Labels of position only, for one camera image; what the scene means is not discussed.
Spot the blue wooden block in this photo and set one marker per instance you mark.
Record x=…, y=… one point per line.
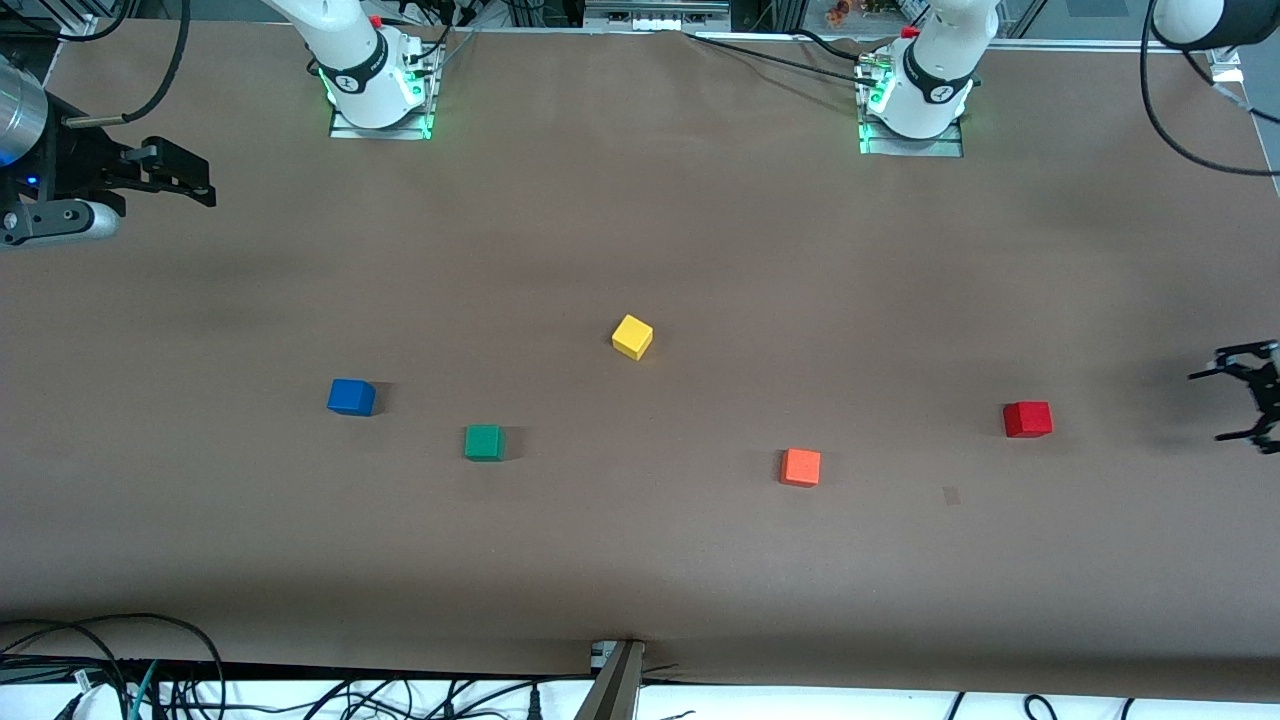
x=350, y=397

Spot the aluminium profile post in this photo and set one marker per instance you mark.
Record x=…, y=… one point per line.
x=612, y=690

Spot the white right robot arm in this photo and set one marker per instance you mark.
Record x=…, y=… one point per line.
x=350, y=50

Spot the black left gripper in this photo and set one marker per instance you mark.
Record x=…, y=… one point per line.
x=1269, y=393

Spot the orange wooden block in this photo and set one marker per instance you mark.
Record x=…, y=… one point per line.
x=800, y=468

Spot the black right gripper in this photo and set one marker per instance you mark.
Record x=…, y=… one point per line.
x=80, y=165

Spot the yellow wooden block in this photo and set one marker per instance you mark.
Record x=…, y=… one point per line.
x=631, y=337

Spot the grey metal socket strip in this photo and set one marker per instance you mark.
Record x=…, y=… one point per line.
x=655, y=14

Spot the red wooden block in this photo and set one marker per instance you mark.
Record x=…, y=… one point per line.
x=1027, y=420

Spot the aluminium corner bracket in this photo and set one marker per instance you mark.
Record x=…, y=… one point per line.
x=1225, y=62

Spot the green wooden block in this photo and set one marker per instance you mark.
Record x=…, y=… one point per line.
x=484, y=443

